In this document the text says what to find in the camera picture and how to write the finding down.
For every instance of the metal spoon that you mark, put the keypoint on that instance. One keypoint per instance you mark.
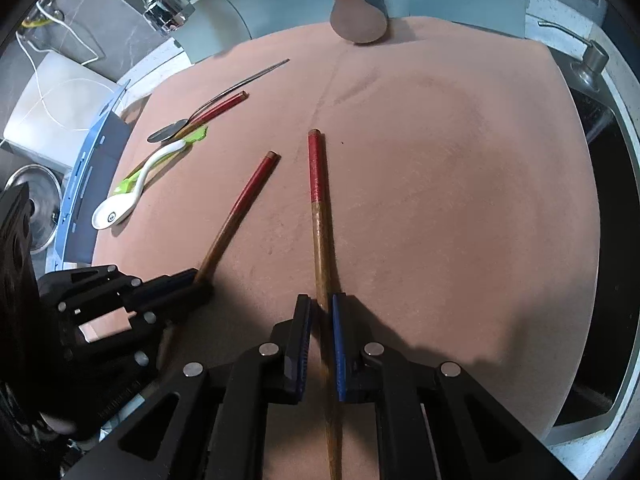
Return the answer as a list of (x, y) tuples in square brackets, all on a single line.
[(167, 132)]

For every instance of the green plastic spoon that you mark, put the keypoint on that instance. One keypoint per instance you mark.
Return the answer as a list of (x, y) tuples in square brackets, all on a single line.
[(199, 135)]

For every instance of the red-tipped wooden chopstick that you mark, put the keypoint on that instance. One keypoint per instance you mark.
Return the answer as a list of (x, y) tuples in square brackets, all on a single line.
[(220, 107), (250, 195), (316, 185)]

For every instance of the chrome faucet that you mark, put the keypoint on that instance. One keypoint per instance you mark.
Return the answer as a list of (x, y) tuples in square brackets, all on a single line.
[(357, 20)]

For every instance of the white appliance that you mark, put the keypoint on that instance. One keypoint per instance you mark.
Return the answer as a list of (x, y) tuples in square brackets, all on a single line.
[(55, 110)]

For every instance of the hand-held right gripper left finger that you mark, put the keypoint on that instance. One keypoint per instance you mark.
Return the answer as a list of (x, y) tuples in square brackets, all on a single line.
[(301, 355)]

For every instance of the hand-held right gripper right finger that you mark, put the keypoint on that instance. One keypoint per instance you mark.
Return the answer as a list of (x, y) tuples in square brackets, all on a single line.
[(339, 355)]

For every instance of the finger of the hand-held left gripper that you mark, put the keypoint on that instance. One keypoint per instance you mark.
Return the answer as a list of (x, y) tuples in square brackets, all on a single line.
[(185, 299), (165, 281)]

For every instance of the blue plastic basket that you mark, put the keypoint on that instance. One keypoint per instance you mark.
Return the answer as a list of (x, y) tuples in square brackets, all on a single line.
[(85, 170)]

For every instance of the stainless steel sink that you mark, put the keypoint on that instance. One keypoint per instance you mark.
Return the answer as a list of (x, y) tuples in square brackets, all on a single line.
[(600, 125)]

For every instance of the steel soap dispenser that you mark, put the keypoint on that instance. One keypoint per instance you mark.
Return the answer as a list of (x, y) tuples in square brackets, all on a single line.
[(592, 62)]

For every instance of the white ceramic spoon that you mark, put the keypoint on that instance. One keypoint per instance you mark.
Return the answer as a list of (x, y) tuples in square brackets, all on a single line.
[(112, 215)]

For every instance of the steel pot lid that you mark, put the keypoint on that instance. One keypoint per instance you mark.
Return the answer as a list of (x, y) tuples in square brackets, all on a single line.
[(42, 195)]

